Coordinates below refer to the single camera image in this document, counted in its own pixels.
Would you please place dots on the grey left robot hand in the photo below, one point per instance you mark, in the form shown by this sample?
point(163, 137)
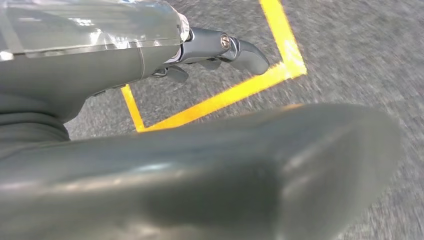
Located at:
point(82, 73)

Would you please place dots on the yellow floor tape square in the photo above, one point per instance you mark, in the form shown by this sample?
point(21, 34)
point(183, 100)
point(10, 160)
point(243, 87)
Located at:
point(281, 36)

